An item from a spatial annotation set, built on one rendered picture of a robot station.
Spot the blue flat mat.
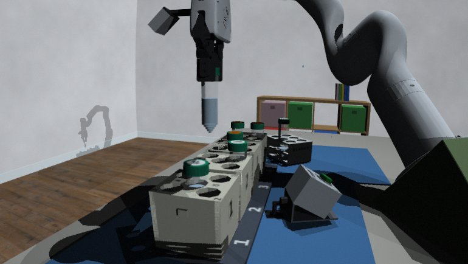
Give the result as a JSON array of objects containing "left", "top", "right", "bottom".
[{"left": 45, "top": 145, "right": 391, "bottom": 264}]

